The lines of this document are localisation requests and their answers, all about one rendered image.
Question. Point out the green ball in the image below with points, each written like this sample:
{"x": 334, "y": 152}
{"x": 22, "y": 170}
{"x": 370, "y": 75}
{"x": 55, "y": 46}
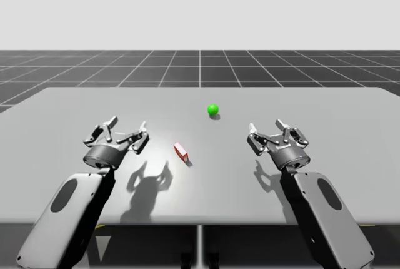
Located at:
{"x": 212, "y": 109}

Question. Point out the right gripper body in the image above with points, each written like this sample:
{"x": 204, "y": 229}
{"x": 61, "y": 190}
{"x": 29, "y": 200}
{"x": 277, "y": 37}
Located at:
{"x": 289, "y": 154}

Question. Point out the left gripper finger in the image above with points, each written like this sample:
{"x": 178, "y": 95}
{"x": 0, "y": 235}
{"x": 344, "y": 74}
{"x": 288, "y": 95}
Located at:
{"x": 101, "y": 131}
{"x": 136, "y": 139}

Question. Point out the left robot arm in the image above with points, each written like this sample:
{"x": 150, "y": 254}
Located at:
{"x": 62, "y": 219}

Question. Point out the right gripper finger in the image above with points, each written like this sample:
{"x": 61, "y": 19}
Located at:
{"x": 292, "y": 134}
{"x": 259, "y": 140}

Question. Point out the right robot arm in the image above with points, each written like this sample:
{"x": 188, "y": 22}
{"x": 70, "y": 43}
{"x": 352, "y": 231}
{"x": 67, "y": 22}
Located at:
{"x": 328, "y": 219}

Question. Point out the red and white carton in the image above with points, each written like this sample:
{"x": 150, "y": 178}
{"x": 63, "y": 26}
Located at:
{"x": 181, "y": 151}

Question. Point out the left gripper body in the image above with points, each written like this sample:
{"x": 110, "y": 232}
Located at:
{"x": 104, "y": 155}

